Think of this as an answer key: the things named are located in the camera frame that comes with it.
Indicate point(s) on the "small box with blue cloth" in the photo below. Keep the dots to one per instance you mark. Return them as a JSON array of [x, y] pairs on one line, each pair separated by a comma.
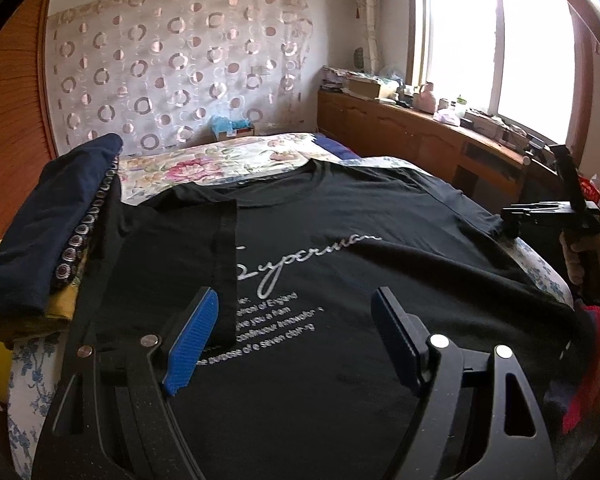
[[232, 127]]

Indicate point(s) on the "yellow folded cloth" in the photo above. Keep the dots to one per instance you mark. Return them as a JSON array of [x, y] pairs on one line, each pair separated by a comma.
[[55, 307]]

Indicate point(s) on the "blue floral bed sheet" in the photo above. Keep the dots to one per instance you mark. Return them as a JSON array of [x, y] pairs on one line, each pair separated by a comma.
[[30, 385]]

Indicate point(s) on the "black printed t-shirt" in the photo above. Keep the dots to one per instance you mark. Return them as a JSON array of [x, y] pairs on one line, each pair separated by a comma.
[[340, 210]]

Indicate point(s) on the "cardboard box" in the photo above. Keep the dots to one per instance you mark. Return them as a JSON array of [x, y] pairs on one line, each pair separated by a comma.
[[367, 87]]

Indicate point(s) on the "grey box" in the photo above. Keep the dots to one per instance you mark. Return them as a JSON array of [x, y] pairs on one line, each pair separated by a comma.
[[482, 125]]

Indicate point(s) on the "white plastic bag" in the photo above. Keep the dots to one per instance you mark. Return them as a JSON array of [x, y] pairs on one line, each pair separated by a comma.
[[447, 117]]

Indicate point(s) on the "window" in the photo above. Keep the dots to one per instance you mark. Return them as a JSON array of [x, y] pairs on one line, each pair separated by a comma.
[[480, 45]]

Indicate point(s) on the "green-capped bottle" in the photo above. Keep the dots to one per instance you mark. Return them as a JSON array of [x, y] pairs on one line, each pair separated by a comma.
[[461, 107]]

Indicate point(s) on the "circle-patterned sheer wall curtain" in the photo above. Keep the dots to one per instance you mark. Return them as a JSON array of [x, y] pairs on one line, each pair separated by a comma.
[[180, 60]]

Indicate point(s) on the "pink floral quilt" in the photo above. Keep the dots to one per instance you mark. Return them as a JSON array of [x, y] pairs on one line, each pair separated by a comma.
[[190, 167]]

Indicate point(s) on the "red cloth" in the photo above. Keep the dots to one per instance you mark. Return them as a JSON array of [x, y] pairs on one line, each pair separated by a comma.
[[587, 360]]

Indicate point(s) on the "stack of books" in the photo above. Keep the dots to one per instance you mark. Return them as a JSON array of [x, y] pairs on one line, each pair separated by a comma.
[[335, 79]]

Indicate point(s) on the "wooden wardrobe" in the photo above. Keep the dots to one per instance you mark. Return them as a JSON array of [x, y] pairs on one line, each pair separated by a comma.
[[15, 135]]

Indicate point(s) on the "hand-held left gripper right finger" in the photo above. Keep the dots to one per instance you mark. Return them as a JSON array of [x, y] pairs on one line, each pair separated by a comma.
[[392, 330]]

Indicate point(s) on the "wooden cabinet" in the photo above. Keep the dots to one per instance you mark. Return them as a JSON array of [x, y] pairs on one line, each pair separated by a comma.
[[395, 130]]

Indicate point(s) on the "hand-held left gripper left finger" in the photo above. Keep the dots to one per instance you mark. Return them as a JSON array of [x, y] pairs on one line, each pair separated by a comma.
[[192, 340]]

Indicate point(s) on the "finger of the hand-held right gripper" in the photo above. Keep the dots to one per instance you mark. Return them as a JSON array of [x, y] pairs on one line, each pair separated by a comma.
[[511, 224], [519, 207]]

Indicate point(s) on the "patterned window curtain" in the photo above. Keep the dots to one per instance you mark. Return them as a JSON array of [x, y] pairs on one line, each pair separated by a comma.
[[370, 20]]

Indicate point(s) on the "person's right hand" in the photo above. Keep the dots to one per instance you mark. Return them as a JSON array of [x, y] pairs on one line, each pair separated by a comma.
[[577, 260]]

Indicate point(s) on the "pink jar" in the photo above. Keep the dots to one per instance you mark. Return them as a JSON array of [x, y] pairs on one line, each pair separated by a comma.
[[424, 99]]

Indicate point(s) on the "dark circle-patterned folded cloth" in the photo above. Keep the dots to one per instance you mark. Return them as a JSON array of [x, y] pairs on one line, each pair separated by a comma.
[[80, 235]]

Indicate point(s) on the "navy folded garment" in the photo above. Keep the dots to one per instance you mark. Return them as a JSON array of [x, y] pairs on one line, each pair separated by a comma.
[[45, 220]]

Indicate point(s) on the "small black device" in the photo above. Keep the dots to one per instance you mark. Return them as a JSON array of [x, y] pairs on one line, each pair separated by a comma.
[[534, 149]]

